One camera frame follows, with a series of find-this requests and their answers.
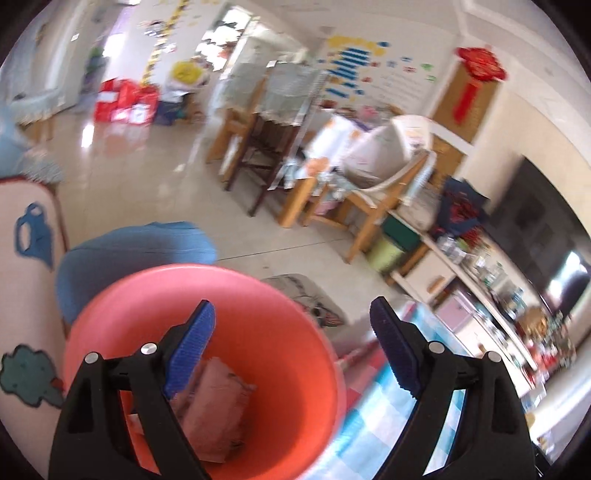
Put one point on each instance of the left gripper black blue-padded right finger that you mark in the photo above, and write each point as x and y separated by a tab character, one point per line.
492	440

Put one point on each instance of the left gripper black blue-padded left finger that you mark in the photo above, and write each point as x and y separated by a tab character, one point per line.
92	439

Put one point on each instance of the red snack packet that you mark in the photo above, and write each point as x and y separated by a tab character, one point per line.
210	410

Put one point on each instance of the pink trash bucket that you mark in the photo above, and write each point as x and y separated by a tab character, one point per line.
263	336

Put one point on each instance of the blue white checkered tablecloth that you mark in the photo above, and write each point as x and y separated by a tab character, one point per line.
376	422

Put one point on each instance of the pink storage box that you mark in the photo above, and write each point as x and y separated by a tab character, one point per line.
456	311

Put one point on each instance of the white tv cabinet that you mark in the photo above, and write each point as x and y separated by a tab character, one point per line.
430	276

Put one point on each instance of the cat pattern stool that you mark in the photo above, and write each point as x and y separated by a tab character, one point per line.
310	297

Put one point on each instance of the blue round cushion stool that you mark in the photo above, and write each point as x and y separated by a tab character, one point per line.
92	266

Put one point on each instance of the white sofa armrest cover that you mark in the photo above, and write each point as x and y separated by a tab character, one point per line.
32	330

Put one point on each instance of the green small bin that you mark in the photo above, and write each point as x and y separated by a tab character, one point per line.
384	254

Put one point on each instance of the black flat television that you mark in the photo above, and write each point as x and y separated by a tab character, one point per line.
537	229

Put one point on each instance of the dark blue flower bouquet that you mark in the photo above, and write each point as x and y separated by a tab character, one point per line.
461	209

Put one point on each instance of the light wooden chair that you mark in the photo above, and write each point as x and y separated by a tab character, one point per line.
388	166

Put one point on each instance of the dining table with cloth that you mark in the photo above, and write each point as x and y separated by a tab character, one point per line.
325	152

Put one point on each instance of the red chinese knot decoration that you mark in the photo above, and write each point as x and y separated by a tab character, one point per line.
482	66

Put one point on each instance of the dark wooden chair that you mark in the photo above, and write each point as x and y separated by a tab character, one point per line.
280	115

